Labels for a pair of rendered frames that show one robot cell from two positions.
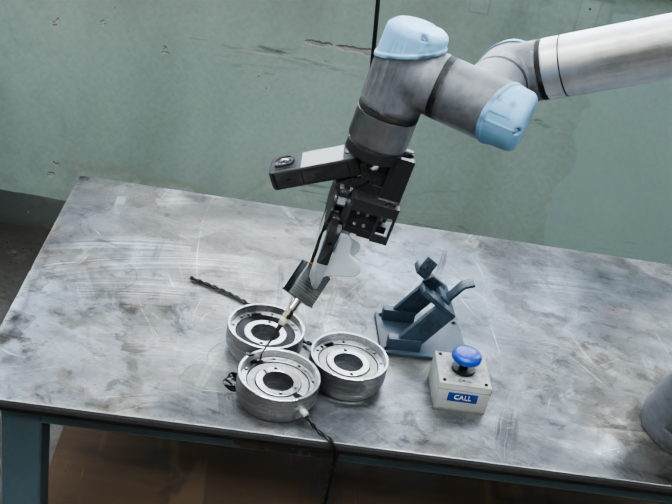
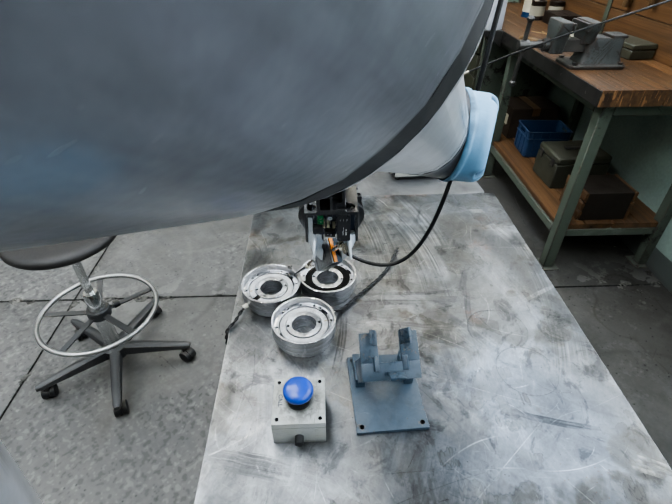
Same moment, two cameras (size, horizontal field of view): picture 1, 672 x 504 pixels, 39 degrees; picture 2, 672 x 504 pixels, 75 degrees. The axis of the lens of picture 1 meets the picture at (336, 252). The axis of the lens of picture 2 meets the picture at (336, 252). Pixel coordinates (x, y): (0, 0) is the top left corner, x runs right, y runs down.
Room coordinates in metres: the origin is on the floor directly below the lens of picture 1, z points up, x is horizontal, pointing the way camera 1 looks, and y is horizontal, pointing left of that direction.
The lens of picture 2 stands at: (1.12, -0.53, 1.36)
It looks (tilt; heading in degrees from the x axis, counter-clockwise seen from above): 38 degrees down; 94
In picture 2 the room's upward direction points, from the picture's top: straight up
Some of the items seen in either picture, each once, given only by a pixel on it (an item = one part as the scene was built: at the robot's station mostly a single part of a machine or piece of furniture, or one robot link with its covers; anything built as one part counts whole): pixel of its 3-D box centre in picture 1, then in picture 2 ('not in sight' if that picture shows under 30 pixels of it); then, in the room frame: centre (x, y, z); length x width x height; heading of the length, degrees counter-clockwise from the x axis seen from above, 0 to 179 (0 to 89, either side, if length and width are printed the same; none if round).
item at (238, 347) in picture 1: (264, 337); (327, 281); (1.06, 0.07, 0.82); 0.10 x 0.10 x 0.04
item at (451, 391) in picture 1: (463, 382); (299, 412); (1.04, -0.20, 0.82); 0.08 x 0.07 x 0.05; 96
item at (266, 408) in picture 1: (277, 386); (271, 290); (0.96, 0.04, 0.82); 0.10 x 0.10 x 0.04
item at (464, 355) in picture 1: (463, 366); (298, 397); (1.04, -0.20, 0.85); 0.04 x 0.04 x 0.05
